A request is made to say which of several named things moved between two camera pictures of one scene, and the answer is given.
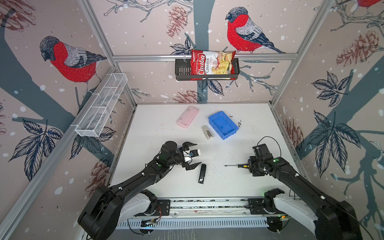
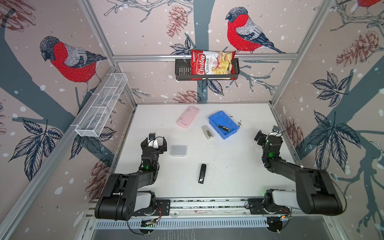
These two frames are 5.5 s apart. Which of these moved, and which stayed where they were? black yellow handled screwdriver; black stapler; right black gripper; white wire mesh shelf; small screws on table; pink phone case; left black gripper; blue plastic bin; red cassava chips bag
Moved: left black gripper; black yellow handled screwdriver; right black gripper
Stayed: small screws on table; white wire mesh shelf; pink phone case; blue plastic bin; black stapler; red cassava chips bag
